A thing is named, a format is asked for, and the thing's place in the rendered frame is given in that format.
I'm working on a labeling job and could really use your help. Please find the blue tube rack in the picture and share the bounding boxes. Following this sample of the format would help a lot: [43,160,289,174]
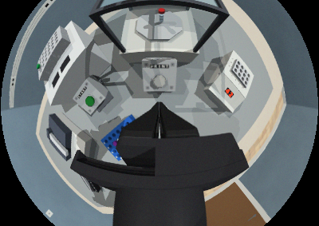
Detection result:
[101,115,135,161]

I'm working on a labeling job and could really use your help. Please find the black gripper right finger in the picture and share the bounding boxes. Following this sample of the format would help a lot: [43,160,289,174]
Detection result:
[159,101,200,138]

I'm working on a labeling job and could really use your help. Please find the grey bench mat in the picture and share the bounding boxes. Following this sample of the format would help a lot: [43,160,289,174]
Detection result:
[39,15,273,207]

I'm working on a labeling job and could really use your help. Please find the white block with round holes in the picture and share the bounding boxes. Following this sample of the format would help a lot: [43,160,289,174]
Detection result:
[204,50,254,113]

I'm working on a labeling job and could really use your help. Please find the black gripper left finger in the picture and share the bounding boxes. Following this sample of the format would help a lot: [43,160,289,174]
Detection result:
[119,102,160,138]

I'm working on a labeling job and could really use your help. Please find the black rectangular block with holes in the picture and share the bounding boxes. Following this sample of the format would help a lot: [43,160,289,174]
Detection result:
[80,175,100,192]

